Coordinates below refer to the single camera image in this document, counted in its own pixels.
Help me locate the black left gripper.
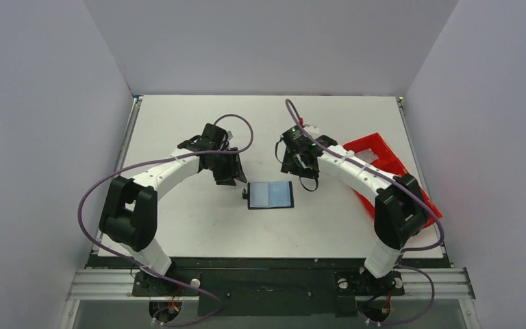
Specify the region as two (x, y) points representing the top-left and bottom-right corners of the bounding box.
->
(206, 148), (246, 186)

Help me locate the black leather card holder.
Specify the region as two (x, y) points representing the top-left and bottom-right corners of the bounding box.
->
(242, 181), (295, 210)

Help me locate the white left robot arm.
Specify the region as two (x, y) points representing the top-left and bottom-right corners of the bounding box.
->
(99, 123), (247, 295)

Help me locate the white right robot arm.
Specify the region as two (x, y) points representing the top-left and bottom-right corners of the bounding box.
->
(280, 126), (429, 293)

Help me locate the silver card in bin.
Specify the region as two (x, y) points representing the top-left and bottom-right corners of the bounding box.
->
(355, 149), (379, 165)

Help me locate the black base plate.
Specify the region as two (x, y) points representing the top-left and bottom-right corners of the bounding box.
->
(85, 256), (449, 317)

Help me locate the aluminium frame rail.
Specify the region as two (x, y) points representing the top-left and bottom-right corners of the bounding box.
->
(66, 268), (476, 301)

